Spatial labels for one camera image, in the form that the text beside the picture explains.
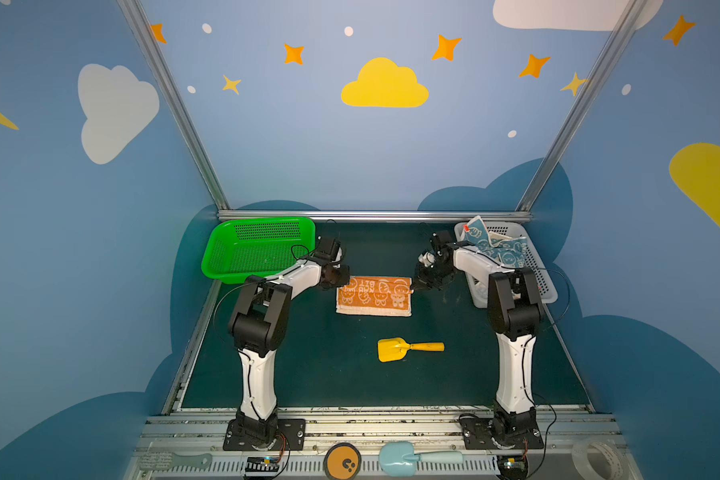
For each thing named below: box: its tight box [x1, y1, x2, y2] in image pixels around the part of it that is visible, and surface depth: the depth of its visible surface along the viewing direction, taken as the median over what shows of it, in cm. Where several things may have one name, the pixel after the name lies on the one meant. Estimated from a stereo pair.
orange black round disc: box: [323, 442, 362, 480], surface depth 72 cm
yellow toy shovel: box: [377, 337, 445, 363], surface depth 90 cm
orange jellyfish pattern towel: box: [336, 276, 413, 316], surface depth 103 cm
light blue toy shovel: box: [378, 441, 464, 478], surface depth 72 cm
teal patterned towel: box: [462, 215, 526, 268], surface depth 112 cm
